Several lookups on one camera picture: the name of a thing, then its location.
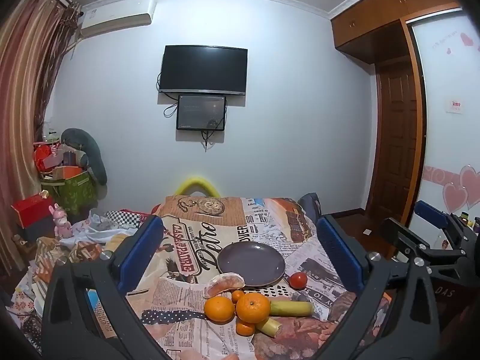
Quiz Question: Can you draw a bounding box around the yellow curved object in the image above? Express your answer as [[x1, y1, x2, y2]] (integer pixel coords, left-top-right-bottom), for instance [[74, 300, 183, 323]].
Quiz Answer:
[[175, 177, 222, 198]]

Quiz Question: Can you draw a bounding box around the dark blue cloth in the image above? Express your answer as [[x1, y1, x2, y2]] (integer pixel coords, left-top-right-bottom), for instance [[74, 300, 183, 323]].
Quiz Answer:
[[298, 192, 333, 229]]

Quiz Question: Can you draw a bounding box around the long yellow banana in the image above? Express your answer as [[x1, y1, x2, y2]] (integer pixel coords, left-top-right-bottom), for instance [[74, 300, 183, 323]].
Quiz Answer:
[[269, 301, 314, 317]]

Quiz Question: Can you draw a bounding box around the white crumpled cloth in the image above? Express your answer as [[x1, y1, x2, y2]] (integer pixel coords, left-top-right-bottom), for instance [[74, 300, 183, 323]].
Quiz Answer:
[[73, 212, 132, 250]]

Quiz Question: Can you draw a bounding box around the white air conditioner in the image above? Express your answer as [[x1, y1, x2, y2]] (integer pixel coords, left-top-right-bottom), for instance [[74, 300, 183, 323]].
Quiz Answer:
[[79, 0, 157, 39]]

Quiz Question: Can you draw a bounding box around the peeled grapefruit segment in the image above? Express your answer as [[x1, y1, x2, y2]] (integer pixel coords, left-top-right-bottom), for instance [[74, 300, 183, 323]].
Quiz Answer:
[[204, 272, 245, 299]]

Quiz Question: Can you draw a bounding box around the red bag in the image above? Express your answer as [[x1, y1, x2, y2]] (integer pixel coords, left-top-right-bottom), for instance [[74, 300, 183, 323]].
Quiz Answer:
[[33, 144, 62, 173]]

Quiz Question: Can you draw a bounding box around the green gift bag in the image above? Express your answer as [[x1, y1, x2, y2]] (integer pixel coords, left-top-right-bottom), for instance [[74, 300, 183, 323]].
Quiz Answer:
[[41, 170, 99, 215]]

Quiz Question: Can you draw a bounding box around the small black monitor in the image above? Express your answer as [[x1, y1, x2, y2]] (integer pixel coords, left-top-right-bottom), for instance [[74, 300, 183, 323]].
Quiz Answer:
[[176, 95, 227, 132]]

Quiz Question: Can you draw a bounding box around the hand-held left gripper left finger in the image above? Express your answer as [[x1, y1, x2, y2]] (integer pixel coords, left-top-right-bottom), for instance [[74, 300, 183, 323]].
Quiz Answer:
[[41, 215, 174, 360]]

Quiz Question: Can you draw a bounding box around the red flat box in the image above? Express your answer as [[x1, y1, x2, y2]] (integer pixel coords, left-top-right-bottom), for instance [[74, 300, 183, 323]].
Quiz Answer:
[[11, 191, 58, 230]]

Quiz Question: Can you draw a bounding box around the purple round plate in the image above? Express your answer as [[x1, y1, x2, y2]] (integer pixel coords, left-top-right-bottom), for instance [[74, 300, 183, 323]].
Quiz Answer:
[[217, 242, 286, 286]]

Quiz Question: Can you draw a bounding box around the grey plush toy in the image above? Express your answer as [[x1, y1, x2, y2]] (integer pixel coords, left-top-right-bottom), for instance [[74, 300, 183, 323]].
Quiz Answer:
[[60, 128, 109, 185]]

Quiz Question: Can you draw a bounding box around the brown wooden door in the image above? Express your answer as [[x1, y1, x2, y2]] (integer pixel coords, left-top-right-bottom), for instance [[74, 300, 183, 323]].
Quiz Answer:
[[369, 54, 424, 216]]

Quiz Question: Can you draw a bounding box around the black white checkered cloth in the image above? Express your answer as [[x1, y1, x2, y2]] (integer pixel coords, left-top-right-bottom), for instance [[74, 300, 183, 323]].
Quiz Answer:
[[105, 210, 151, 226]]

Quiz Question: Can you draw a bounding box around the large orange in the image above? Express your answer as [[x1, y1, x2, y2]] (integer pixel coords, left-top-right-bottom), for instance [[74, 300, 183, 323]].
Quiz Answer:
[[235, 292, 271, 324], [203, 296, 236, 323]]

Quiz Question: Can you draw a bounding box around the orange box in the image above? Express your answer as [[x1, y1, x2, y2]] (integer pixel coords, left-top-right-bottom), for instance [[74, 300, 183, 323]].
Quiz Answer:
[[52, 166, 84, 181]]

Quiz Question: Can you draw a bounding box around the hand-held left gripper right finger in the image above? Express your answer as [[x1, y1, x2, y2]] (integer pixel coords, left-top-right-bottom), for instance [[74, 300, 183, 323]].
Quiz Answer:
[[317, 214, 442, 360]]

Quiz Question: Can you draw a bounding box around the pink bunny toy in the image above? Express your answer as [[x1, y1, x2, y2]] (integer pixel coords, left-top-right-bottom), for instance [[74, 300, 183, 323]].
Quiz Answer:
[[49, 203, 74, 239]]

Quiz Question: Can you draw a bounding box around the short banana piece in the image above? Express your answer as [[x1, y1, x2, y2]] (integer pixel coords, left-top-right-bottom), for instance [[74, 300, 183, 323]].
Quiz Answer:
[[256, 317, 283, 336]]

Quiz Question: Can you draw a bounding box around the wooden overhead cabinet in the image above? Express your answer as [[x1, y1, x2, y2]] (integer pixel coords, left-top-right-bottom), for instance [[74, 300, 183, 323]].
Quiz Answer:
[[330, 0, 462, 64]]

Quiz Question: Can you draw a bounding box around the floral bedsheet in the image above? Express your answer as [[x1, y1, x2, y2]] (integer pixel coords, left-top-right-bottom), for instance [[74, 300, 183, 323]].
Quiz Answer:
[[5, 266, 49, 349]]

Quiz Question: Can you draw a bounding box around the striped brown curtain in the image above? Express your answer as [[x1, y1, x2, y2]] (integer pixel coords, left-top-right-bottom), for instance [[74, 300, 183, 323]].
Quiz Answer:
[[0, 0, 82, 274]]

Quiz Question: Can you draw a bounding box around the black wall television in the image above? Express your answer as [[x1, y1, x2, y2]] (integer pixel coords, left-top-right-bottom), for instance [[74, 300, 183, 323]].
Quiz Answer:
[[158, 45, 248, 96]]

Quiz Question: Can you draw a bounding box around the newspaper print tablecloth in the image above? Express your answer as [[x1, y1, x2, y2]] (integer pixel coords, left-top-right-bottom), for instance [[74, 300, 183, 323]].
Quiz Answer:
[[124, 195, 394, 360]]

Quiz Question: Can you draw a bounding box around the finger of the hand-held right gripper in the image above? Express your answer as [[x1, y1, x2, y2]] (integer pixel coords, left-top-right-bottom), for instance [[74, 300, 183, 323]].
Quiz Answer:
[[414, 200, 480, 250], [380, 217, 436, 268]]

